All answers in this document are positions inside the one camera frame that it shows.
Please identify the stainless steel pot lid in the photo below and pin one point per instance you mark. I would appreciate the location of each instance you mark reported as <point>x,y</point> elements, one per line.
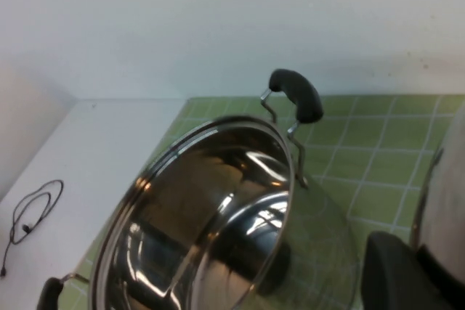
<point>450,179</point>

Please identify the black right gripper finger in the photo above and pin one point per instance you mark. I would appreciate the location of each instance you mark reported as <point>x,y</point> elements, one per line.
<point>392,277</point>

